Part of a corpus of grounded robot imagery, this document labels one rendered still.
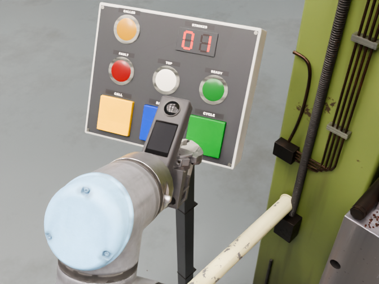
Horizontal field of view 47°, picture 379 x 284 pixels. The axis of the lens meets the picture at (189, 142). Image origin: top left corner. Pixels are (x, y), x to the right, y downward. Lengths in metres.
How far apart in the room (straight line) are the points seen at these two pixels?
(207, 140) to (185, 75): 0.14
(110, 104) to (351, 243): 0.57
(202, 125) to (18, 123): 1.90
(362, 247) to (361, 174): 0.23
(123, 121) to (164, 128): 0.31
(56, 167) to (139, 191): 1.86
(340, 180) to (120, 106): 0.57
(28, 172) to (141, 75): 1.51
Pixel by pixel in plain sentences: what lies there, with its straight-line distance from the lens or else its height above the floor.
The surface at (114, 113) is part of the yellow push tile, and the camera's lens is 0.94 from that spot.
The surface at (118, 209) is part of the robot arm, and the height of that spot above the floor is 1.25.
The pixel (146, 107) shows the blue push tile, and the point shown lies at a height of 1.04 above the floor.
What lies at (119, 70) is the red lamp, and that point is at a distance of 0.93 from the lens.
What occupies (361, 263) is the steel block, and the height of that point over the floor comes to 0.82.
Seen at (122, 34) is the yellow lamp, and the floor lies 1.15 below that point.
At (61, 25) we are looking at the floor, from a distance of 3.61.
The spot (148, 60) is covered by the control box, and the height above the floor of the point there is 1.12.
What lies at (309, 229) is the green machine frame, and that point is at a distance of 1.34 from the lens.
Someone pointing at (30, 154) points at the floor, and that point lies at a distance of 2.45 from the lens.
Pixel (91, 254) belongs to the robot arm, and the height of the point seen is 1.22.
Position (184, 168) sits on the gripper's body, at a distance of 0.66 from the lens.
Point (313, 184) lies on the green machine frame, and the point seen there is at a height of 0.73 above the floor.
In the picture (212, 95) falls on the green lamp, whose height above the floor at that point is 1.08.
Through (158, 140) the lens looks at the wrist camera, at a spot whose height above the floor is 1.17.
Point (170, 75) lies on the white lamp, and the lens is 0.89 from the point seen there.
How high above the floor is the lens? 1.59
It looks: 42 degrees down
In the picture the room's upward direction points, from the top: straight up
